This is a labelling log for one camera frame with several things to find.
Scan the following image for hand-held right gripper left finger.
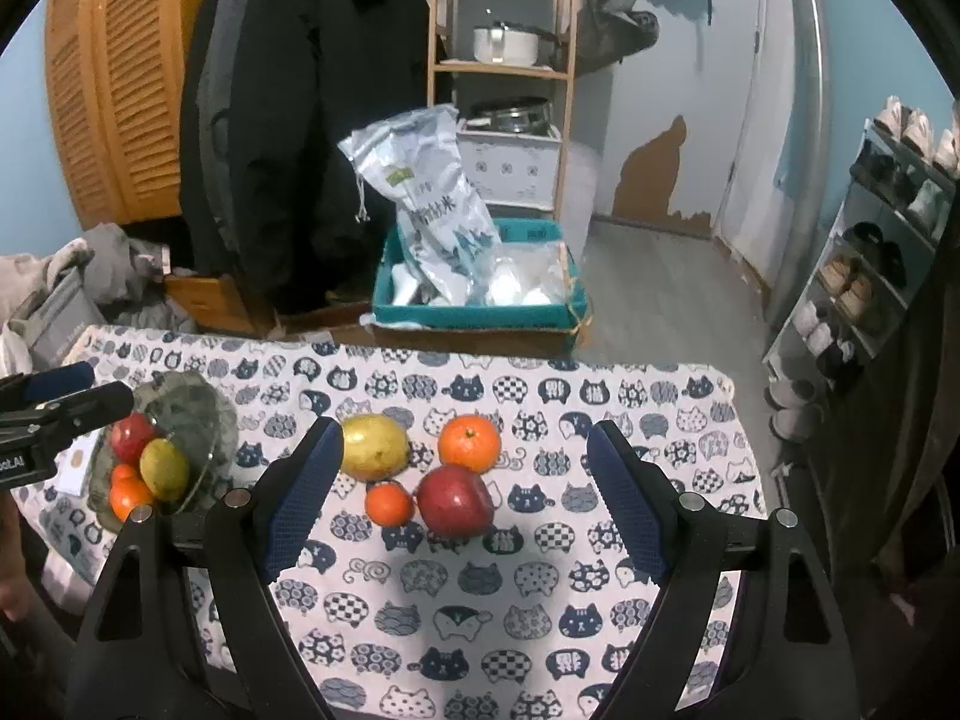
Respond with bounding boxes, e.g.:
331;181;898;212
66;416;346;720

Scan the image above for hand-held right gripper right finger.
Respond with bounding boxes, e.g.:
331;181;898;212
586;420;852;720

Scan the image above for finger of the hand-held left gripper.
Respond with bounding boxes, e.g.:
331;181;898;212
0;362;97;412
15;381;136;452

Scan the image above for red apple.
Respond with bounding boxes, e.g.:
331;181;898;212
416;465;496;539
111;412;160;464

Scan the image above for green yellow mango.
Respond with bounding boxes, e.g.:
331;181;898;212
139;437;191;502

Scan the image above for large orange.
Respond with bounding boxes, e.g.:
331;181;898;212
438;415;502;473
109;481;156;522

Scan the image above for green glass bowl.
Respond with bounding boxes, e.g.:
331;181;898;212
84;371;239;533

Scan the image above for person's left hand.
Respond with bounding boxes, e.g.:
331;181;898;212
0;511;32;621

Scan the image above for white card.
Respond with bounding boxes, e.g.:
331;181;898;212
60;439;102;496

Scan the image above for grey laundry basket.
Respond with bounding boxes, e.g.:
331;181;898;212
7;270;103;373

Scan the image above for grey clothes pile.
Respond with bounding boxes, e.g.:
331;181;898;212
82;223;200;332

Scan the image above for wooden drawer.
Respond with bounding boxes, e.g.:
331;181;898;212
163;274;265;338

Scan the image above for cat print tablecloth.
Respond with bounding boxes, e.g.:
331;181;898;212
15;326;770;720

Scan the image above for brown cardboard box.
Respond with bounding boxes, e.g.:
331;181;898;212
371;315;593;355

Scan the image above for teal box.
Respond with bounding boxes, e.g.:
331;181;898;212
373;219;590;331

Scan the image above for clear plastic bag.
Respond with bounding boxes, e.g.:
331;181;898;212
484;244;575;307

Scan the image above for dark hanging cloth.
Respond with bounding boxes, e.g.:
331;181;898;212
810;240;960;616

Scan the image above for wooden louvered wardrobe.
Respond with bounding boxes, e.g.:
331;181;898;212
45;0;226;227

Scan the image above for rows of assorted shoes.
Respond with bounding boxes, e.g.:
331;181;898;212
765;94;960;442

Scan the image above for white printed rice bag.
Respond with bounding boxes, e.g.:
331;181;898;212
337;105;503;305

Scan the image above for white perforated basket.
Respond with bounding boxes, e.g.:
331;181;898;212
457;127;563;206

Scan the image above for black hooded coat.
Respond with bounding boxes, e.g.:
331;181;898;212
244;0;430;310

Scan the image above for grey jacket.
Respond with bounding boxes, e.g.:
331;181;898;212
193;0;250;166

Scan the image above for steel pot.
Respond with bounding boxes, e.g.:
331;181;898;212
466;97;553;134

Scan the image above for grey metal pipe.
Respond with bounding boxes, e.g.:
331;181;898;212
757;0;830;310

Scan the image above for light grey door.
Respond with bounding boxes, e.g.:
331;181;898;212
600;0;760;241

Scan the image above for wooden shelf rack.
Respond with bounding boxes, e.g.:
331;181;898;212
426;0;580;215

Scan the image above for white pot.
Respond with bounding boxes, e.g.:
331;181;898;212
472;24;541;65

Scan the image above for grey hanging bag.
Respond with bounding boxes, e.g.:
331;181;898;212
574;0;662;77

